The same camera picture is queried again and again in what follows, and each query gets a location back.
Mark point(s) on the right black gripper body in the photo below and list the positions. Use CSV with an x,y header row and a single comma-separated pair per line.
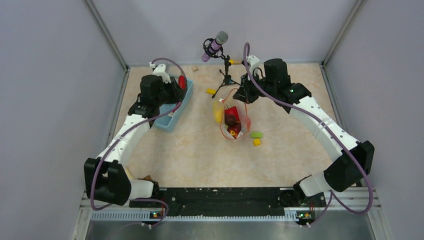
x,y
252,93

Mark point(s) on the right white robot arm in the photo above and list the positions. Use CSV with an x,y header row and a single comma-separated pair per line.
x,y
351,158

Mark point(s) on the red toy tomato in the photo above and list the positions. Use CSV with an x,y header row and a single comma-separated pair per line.
x,y
234,111

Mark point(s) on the yellow rectangular block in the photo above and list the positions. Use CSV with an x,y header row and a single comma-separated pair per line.
x,y
211,91

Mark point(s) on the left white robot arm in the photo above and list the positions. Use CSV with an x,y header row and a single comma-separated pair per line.
x,y
106,179

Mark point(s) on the small yellow toy cube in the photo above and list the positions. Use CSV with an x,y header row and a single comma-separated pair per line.
x,y
257,142

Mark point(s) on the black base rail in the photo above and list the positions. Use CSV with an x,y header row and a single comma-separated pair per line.
x,y
229,201

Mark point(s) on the red toy chili pepper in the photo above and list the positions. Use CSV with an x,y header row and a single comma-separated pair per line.
x,y
182,82

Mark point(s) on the black tripod mic stand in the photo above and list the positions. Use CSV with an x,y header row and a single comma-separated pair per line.
x,y
227,78

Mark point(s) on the clear zip top bag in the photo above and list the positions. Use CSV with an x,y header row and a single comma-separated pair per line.
x,y
242,109

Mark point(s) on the red toy apple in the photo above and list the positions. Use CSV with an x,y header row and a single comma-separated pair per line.
x,y
246,124

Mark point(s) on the green toy block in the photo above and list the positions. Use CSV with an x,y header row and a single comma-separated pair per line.
x,y
256,135

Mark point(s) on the purple microphone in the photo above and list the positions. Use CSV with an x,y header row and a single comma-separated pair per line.
x,y
213,47

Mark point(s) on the yellow toy squash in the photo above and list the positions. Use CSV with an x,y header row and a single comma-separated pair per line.
x,y
218,111

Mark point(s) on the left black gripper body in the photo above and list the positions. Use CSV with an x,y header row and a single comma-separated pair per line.
x,y
169,92

